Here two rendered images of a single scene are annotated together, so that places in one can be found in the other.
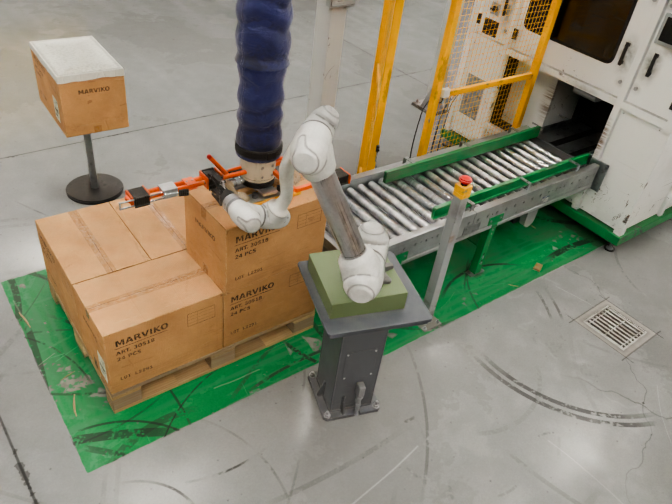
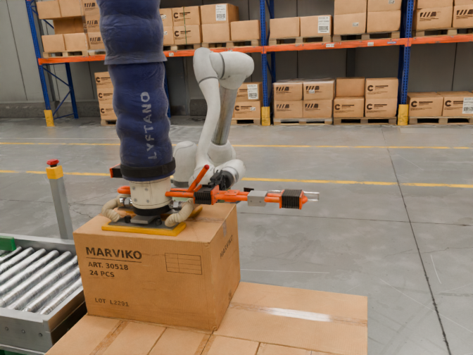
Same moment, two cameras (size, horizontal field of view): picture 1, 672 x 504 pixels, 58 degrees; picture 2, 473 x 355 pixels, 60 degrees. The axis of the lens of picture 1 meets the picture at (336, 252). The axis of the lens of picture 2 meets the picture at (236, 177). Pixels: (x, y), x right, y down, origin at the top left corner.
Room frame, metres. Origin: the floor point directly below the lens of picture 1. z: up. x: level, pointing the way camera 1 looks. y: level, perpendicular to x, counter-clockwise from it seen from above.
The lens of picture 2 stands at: (3.10, 2.05, 1.64)
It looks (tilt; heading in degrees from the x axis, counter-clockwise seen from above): 18 degrees down; 239
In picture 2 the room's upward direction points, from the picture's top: 3 degrees counter-clockwise
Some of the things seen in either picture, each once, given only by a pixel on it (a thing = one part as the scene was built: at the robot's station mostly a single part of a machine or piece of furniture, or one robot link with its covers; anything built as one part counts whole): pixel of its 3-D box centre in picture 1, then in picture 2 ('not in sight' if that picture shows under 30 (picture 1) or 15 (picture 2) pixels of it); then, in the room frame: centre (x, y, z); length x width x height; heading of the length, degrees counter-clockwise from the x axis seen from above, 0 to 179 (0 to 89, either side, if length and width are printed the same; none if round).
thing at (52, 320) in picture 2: (313, 228); (96, 280); (2.80, 0.15, 0.58); 0.70 x 0.03 x 0.06; 42
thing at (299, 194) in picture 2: (138, 196); (291, 199); (2.17, 0.89, 1.07); 0.08 x 0.07 x 0.05; 132
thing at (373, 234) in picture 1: (369, 246); (186, 160); (2.13, -0.14, 1.01); 0.18 x 0.16 x 0.22; 176
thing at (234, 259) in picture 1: (256, 223); (163, 257); (2.54, 0.43, 0.74); 0.60 x 0.40 x 0.40; 134
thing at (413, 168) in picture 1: (465, 149); not in sight; (4.01, -0.81, 0.60); 1.60 x 0.10 x 0.09; 132
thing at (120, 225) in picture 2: not in sight; (143, 222); (2.64, 0.50, 0.97); 0.34 x 0.10 x 0.05; 132
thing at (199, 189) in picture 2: (211, 178); (206, 194); (2.40, 0.62, 1.07); 0.10 x 0.08 x 0.06; 42
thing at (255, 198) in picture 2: (167, 190); (257, 198); (2.25, 0.78, 1.06); 0.07 x 0.07 x 0.04; 42
